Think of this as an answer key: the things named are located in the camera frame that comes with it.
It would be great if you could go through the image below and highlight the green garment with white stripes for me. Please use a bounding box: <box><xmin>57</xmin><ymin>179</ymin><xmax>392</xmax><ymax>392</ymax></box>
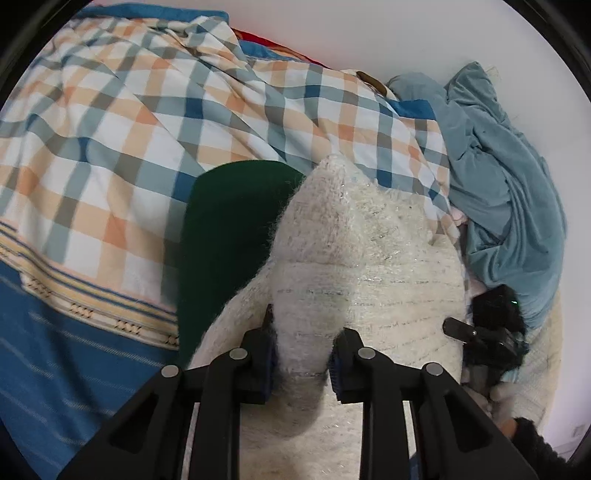
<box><xmin>177</xmin><ymin>160</ymin><xmax>304</xmax><ymax>366</ymax></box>

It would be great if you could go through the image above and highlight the white fuzzy knit sweater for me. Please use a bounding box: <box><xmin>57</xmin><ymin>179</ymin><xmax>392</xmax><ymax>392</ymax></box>
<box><xmin>186</xmin><ymin>154</ymin><xmax>562</xmax><ymax>480</ymax></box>

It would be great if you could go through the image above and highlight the blue striped bed sheet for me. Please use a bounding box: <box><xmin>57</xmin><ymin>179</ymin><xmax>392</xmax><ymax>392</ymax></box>
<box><xmin>0</xmin><ymin>3</ymin><xmax>233</xmax><ymax>480</ymax></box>

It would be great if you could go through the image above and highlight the plaid orange blue quilt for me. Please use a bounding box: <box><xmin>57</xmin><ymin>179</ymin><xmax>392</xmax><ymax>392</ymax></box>
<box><xmin>1</xmin><ymin>15</ymin><xmax>459</xmax><ymax>350</ymax></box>

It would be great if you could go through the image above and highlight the grey-blue crumpled blanket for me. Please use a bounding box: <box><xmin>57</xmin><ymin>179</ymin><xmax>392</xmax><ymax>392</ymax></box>
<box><xmin>389</xmin><ymin>62</ymin><xmax>567</xmax><ymax>330</ymax></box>

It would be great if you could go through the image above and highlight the gloved right hand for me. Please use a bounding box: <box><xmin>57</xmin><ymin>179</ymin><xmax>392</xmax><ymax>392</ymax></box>
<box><xmin>461</xmin><ymin>365</ymin><xmax>518</xmax><ymax>439</ymax></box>

